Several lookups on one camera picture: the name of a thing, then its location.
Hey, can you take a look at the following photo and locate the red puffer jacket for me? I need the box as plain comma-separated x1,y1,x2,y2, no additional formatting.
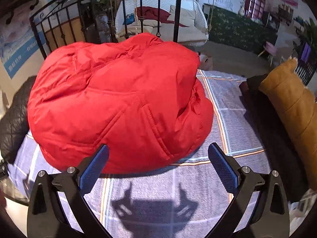
27,33,213,174

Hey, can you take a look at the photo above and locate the purple plaid bed sheet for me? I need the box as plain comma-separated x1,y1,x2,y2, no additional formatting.
6,69,272,238

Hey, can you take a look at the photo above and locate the black quilted leather jacket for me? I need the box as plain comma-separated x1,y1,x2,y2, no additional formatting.
1,76,36,164

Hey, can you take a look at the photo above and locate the mustard yellow puffer jacket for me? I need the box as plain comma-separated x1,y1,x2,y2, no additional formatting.
259,58,316,191

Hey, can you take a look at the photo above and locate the pink small stool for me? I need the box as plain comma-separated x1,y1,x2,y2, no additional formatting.
257,41,277,66

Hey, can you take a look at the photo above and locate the green potted plant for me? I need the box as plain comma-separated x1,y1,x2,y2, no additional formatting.
293,18,316,56

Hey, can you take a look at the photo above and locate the green patterned rug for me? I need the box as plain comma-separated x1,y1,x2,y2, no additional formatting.
207,5,278,55

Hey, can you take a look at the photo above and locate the white hanging swing bed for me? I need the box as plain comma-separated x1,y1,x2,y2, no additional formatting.
115,0,208,46

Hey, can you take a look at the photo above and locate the red blanket on swing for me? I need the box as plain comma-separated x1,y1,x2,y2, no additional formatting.
133,7,175,27

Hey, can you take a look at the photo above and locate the blue wall poster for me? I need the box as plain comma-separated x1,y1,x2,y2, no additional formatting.
1,28,39,79

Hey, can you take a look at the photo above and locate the black iron bed frame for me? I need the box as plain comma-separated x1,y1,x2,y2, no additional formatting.
30,0,181,58

